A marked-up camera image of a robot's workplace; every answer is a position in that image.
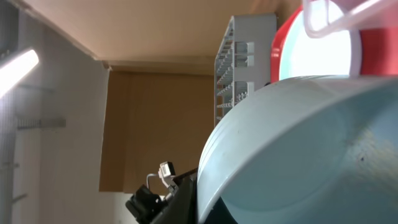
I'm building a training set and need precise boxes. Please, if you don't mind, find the light blue bowl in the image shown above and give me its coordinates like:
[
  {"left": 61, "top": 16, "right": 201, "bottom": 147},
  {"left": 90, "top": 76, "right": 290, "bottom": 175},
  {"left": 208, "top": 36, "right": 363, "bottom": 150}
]
[{"left": 197, "top": 75, "right": 397, "bottom": 223}]

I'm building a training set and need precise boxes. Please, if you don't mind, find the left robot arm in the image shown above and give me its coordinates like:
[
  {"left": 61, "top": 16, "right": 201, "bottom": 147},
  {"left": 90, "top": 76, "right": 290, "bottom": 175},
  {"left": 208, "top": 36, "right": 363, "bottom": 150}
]
[{"left": 125, "top": 161, "right": 198, "bottom": 224}]

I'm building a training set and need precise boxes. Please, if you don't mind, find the grey dishwasher rack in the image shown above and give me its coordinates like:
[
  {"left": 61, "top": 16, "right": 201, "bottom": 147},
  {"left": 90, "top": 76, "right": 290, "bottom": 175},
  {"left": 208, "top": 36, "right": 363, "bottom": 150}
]
[{"left": 214, "top": 14, "right": 277, "bottom": 125}]

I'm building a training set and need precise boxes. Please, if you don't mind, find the large light blue plate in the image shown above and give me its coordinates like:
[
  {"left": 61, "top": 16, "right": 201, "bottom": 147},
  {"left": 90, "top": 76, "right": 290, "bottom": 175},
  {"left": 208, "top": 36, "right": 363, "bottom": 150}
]
[{"left": 279, "top": 10, "right": 362, "bottom": 80}]

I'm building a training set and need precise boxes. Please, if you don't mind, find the clear plastic bin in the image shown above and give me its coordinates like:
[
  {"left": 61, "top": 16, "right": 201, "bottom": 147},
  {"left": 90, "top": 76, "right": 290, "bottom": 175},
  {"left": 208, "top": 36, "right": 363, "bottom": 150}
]
[{"left": 302, "top": 0, "right": 397, "bottom": 38}]

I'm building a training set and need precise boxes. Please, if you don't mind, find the red plastic tray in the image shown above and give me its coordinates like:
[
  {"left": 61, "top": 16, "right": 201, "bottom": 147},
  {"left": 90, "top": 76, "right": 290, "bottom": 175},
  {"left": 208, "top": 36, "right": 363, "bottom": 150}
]
[{"left": 270, "top": 6, "right": 397, "bottom": 83}]

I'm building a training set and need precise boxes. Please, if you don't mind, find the ceiling light tube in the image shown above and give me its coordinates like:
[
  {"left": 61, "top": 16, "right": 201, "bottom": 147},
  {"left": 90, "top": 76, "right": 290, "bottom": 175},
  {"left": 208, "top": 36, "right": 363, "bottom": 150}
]
[{"left": 1, "top": 49, "right": 39, "bottom": 97}]

